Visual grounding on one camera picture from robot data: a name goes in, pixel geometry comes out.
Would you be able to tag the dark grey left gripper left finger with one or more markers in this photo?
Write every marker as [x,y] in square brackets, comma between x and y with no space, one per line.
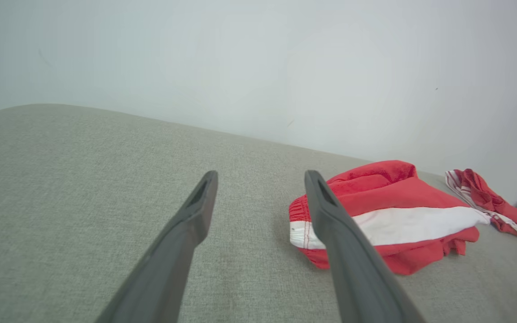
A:
[164,273]

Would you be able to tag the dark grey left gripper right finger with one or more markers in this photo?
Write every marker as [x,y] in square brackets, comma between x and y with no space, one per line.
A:
[357,273]

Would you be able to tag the red shorts with white stripes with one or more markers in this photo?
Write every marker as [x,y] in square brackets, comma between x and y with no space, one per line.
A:
[375,193]
[478,190]

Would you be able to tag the grey fabric sofa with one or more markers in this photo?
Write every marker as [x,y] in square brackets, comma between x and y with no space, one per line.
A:
[106,188]

